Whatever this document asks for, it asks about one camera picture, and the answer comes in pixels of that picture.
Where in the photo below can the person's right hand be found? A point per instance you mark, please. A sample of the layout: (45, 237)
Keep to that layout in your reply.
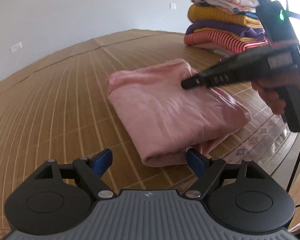
(265, 89)

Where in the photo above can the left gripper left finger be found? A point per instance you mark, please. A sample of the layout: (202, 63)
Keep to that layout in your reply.
(89, 171)

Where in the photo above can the woven bamboo bed mat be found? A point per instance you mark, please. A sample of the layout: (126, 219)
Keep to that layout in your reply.
(57, 108)

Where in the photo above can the red striped folded garment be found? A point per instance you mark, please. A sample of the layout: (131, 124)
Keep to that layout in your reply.
(224, 39)

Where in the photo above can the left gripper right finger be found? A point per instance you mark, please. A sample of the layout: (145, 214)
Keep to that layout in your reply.
(208, 172)

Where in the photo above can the white wall socket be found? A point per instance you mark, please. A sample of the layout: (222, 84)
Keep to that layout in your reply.
(173, 6)

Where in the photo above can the mustard yellow folded garment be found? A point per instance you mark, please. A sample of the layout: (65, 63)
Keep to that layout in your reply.
(197, 13)

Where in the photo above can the pink cartoon print shirt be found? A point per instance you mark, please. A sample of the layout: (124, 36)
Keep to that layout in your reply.
(163, 120)

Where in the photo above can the purple folded garment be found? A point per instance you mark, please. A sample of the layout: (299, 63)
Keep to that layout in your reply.
(236, 29)

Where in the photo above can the white wall switch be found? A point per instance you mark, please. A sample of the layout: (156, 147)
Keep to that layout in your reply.
(16, 47)

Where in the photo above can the white mattress edge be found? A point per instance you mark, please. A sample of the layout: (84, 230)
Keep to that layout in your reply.
(278, 151)

